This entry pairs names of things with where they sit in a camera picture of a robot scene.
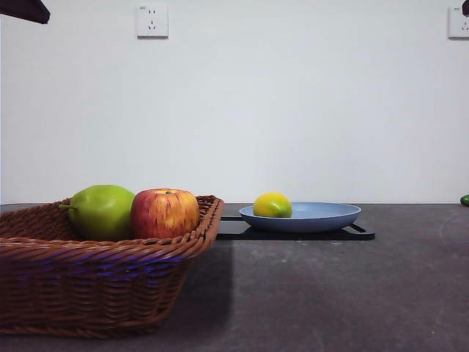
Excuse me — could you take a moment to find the yellow lemon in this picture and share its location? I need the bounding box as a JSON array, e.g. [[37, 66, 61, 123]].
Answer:
[[253, 191, 293, 219]]

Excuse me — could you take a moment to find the blue round plate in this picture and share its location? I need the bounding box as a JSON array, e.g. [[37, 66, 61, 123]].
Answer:
[[239, 202, 363, 234]]

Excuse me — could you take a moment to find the brown woven wicker basket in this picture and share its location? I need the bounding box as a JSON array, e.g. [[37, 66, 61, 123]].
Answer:
[[0, 194, 226, 337]]

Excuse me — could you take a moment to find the red yellow apple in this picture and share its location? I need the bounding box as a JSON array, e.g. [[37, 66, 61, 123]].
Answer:
[[130, 188, 201, 239]]

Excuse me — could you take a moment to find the black flat tray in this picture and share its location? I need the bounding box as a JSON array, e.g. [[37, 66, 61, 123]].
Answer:
[[215, 215, 377, 242]]

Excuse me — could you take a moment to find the green pear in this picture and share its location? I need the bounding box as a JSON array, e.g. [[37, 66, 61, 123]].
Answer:
[[58, 184, 137, 242]]

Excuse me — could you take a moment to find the white wall socket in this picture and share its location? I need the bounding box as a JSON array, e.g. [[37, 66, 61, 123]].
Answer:
[[136, 4, 170, 40], [448, 6, 469, 40]]

